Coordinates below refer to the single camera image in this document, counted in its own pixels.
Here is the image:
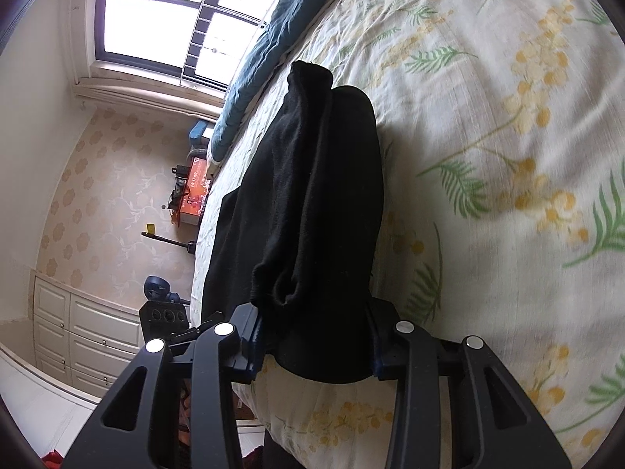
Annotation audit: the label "floral bed sheet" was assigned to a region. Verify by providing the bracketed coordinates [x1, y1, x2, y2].
[188, 0, 625, 469]

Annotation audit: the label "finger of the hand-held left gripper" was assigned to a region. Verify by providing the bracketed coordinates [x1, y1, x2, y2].
[188, 311, 230, 340]

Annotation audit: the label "white drawer cabinet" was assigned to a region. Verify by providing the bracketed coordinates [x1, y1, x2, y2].
[32, 274, 147, 401]

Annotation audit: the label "teal blanket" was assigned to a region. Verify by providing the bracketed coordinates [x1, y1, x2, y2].
[207, 0, 357, 167]

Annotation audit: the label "black bag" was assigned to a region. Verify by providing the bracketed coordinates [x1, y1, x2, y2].
[166, 165, 191, 211]

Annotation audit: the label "orange printed box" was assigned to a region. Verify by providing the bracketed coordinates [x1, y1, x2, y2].
[171, 156, 213, 228]

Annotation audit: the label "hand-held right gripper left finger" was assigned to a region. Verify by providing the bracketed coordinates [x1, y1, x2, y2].
[61, 303, 264, 469]

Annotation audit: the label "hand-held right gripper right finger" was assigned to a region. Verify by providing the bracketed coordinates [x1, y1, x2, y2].
[364, 300, 572, 469]

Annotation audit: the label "black pants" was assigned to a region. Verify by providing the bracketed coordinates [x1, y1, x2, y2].
[200, 60, 386, 384]

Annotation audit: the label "window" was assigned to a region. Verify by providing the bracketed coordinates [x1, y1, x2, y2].
[95, 0, 304, 93]

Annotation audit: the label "black pole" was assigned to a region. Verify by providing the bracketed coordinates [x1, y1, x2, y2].
[141, 225, 197, 257]

